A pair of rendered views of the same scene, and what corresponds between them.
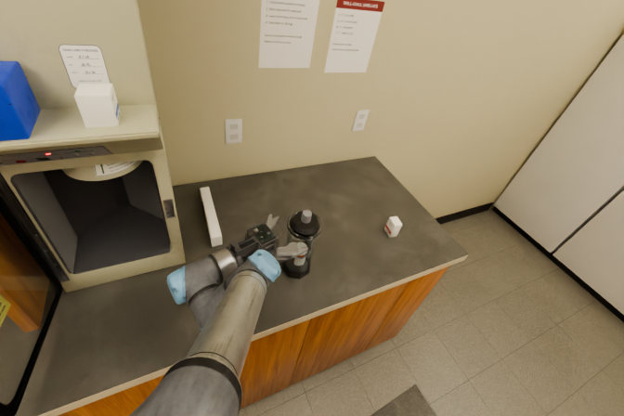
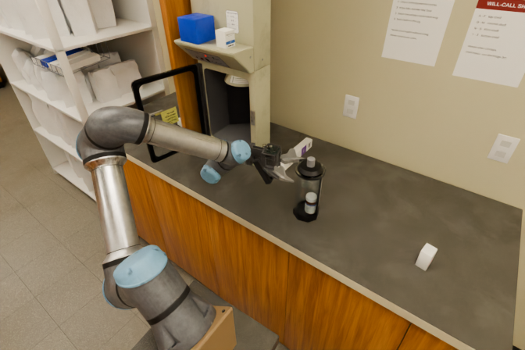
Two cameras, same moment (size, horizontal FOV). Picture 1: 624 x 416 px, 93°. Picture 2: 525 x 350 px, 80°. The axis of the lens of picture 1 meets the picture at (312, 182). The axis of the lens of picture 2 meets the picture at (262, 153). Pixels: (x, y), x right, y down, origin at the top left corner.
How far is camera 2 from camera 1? 0.78 m
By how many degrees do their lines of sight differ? 54
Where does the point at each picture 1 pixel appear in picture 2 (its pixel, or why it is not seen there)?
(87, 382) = (179, 176)
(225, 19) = (361, 15)
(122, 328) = not seen: hidden behind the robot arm
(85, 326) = (199, 160)
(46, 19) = not seen: outside the picture
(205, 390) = (134, 112)
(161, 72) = (312, 48)
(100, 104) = (221, 36)
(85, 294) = not seen: hidden behind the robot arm
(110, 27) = (242, 3)
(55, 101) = not seen: hidden behind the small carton
